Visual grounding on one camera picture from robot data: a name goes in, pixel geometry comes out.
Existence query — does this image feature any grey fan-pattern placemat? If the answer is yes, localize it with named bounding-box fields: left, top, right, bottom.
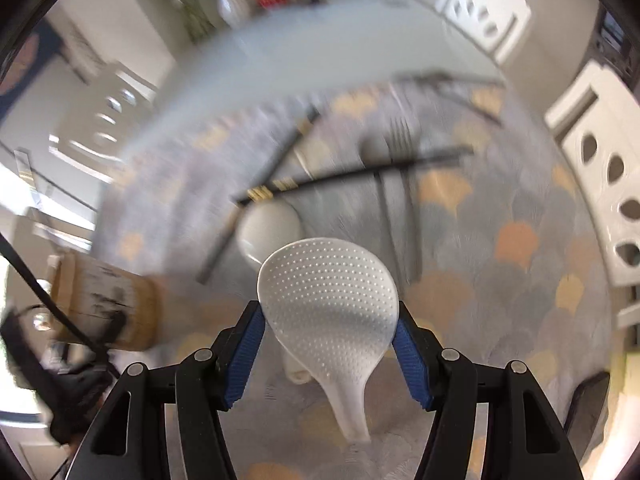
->
left=94, top=79, right=617, bottom=480

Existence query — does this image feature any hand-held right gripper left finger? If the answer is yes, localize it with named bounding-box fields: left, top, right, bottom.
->
left=65, top=301, right=266, bottom=480

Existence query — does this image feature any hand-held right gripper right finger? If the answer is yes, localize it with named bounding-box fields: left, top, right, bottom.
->
left=391, top=301, right=585, bottom=480

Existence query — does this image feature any dark appliance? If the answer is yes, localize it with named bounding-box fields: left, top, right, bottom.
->
left=594, top=4, right=633, bottom=77

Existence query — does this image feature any white ceramic spoon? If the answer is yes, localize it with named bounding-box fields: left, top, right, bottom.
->
left=236, top=201, right=313, bottom=386
left=292, top=132, right=337, bottom=181

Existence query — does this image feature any white chair with oval cutouts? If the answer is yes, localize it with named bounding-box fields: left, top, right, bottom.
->
left=434, top=0, right=532, bottom=64
left=544, top=59, right=640, bottom=347
left=47, top=60, right=162, bottom=183

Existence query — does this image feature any metal fork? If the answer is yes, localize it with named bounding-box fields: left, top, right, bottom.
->
left=387, top=112, right=425, bottom=283

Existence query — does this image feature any black flat object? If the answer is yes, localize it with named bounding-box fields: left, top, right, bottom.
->
left=564, top=371, right=612, bottom=437

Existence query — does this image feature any bamboo utensil holder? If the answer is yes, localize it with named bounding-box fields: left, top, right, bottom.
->
left=49, top=251, right=164, bottom=352

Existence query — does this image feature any dark blue wall picture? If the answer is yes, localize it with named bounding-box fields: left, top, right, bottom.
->
left=0, top=19, right=47, bottom=117

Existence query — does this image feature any black chopstick with gold bands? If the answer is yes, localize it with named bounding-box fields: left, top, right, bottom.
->
left=234, top=146, right=475, bottom=208

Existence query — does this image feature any black cable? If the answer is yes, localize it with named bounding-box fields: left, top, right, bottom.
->
left=0, top=232, right=121, bottom=377

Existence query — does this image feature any metal spoon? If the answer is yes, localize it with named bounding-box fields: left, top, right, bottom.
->
left=359, top=137, right=407, bottom=283

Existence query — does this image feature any white dotted rice paddle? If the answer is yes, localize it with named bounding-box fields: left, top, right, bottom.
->
left=256, top=236, right=401, bottom=444

